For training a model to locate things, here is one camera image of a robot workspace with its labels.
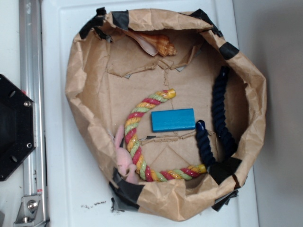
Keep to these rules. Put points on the brown paper bag bin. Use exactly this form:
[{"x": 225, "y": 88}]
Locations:
[{"x": 112, "y": 81}]

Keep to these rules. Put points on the blue wooden block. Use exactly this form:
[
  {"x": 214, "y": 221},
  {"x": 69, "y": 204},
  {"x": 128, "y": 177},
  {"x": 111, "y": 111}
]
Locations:
[{"x": 173, "y": 120}]

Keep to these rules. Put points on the metal corner bracket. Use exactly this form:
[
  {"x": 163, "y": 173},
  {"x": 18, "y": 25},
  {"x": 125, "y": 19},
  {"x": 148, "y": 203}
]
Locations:
[{"x": 30, "y": 213}]

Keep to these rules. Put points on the white plastic tray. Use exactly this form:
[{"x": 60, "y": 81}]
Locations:
[{"x": 78, "y": 193}]

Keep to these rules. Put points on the orange striped seashell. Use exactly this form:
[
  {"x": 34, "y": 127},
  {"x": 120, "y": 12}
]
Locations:
[{"x": 153, "y": 44}]

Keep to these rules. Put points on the aluminium extrusion rail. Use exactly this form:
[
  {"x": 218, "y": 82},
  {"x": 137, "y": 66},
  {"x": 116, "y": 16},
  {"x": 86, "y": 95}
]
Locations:
[{"x": 31, "y": 78}]

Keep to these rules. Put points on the pink plush bunny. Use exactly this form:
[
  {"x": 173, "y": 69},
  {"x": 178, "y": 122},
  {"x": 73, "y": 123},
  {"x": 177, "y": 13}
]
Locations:
[{"x": 126, "y": 167}]

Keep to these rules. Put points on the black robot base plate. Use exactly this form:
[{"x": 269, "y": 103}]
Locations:
[{"x": 16, "y": 127}]

